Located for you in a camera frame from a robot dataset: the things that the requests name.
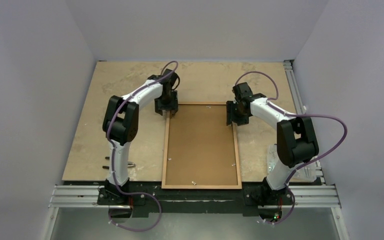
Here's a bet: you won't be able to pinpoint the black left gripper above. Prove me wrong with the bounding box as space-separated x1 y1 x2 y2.
155 91 178 116

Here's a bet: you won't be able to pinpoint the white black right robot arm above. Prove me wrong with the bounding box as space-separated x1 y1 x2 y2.
226 82 319 204

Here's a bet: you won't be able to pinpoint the aluminium side rail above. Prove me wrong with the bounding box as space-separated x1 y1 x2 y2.
283 60 350 240

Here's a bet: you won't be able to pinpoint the clear plastic parts box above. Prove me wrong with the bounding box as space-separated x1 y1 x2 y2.
266 144 317 183

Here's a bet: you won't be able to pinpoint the aluminium front rail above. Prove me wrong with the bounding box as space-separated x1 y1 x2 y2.
48 185 338 208

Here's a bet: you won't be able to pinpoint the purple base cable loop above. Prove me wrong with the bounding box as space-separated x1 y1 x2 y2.
108 192 163 233

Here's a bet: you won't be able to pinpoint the blue wooden picture frame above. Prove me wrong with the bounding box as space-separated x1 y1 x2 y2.
161 102 243 190

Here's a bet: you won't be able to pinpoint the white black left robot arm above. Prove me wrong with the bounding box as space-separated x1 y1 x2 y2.
102 69 180 205

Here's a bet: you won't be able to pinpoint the orange handled pliers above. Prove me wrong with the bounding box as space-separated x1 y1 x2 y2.
101 156 137 170

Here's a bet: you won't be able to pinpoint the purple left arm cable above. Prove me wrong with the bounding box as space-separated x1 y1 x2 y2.
105 60 180 196

